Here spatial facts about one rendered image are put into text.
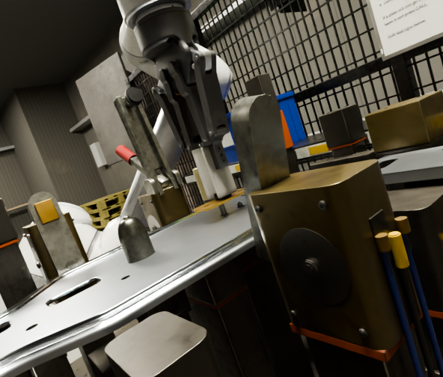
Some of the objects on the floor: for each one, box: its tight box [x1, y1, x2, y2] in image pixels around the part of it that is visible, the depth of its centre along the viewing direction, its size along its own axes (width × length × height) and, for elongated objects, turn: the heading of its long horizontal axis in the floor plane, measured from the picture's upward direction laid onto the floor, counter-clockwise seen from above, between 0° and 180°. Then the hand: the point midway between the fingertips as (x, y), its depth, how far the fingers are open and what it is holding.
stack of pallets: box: [79, 189, 130, 232], centre depth 626 cm, size 128×84×87 cm, turn 113°
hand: (214, 170), depth 46 cm, fingers closed, pressing on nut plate
